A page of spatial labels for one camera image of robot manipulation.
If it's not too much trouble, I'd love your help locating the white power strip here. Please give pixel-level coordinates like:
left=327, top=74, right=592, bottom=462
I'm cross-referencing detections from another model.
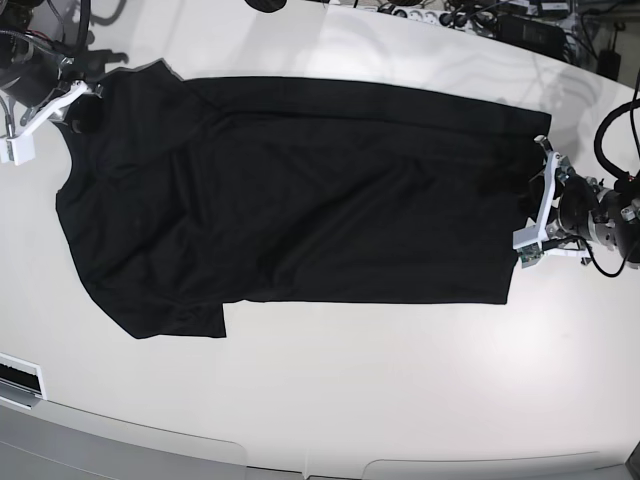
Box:
left=376, top=3, right=463, bottom=28

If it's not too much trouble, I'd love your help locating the black t-shirt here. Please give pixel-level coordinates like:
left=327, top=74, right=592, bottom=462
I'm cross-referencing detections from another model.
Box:
left=56, top=62, right=552, bottom=339

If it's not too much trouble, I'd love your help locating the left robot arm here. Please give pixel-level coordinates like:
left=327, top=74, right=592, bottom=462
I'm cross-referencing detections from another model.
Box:
left=512, top=79, right=639, bottom=278

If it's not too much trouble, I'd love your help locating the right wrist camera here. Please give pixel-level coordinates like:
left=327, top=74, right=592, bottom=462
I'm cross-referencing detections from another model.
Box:
left=0, top=135, right=36, bottom=166

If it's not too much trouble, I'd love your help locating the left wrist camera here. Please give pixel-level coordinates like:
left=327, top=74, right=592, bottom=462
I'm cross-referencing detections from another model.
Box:
left=512, top=225, right=547, bottom=268

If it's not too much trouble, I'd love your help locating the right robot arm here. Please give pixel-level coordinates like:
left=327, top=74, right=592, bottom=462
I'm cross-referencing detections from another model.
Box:
left=1, top=1, right=128, bottom=142

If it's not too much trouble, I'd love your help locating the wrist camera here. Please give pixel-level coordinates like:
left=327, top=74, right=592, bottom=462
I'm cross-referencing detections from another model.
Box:
left=512, top=225, right=547, bottom=268
left=0, top=135, right=36, bottom=166

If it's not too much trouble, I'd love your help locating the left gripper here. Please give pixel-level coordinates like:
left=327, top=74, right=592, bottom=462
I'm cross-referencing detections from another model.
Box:
left=534, top=135, right=608, bottom=260

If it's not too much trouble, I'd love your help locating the small black adapter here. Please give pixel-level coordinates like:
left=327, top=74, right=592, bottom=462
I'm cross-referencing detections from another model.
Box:
left=596, top=48, right=621, bottom=81

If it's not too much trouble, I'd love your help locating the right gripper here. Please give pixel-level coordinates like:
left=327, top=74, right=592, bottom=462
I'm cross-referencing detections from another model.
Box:
left=1, top=49, right=103, bottom=136

